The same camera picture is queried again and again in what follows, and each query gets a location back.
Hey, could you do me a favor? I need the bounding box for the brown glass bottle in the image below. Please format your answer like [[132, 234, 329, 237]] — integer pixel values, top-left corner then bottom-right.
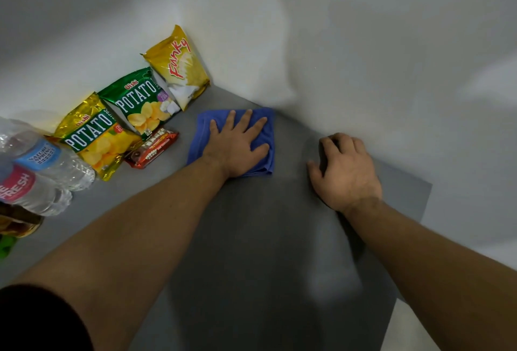
[[0, 201, 44, 238]]

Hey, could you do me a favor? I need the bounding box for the black sleeve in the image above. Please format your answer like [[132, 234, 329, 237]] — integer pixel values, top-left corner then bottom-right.
[[0, 284, 94, 351]]

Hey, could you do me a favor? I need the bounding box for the grey mat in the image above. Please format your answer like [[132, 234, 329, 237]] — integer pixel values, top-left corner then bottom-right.
[[0, 85, 433, 351]]

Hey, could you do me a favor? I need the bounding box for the person's right forearm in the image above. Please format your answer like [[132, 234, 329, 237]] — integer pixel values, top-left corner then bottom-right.
[[343, 197, 517, 351]]

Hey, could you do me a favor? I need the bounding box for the red chocolate bar packet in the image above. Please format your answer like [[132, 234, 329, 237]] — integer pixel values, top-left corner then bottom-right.
[[124, 128, 179, 170]]

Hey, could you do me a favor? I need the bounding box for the green object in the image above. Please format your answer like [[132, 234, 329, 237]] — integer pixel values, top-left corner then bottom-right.
[[0, 234, 18, 259]]

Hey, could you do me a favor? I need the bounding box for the yellow green potato chip packet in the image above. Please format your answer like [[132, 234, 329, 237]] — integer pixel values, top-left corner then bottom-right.
[[54, 92, 143, 182]]

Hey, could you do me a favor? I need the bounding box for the person's left hand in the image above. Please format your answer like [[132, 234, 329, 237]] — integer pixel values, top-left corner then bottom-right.
[[202, 110, 270, 179]]

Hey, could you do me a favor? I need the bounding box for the blue label water bottle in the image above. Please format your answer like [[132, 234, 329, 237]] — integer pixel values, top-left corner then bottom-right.
[[0, 117, 96, 192]]

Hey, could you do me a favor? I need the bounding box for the pink label water bottle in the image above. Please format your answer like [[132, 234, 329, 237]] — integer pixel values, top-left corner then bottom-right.
[[0, 161, 73, 217]]

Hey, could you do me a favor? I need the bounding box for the yellow snack packet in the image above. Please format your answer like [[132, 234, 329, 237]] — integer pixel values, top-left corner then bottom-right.
[[141, 25, 211, 111]]

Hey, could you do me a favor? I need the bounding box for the person's right hand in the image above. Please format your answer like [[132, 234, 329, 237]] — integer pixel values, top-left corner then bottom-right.
[[306, 133, 383, 212]]

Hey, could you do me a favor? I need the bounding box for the blue cloth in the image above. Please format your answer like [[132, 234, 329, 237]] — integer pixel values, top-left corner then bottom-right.
[[187, 107, 276, 178]]

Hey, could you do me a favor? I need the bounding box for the person's left forearm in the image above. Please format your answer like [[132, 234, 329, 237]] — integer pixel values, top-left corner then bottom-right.
[[12, 156, 229, 351]]

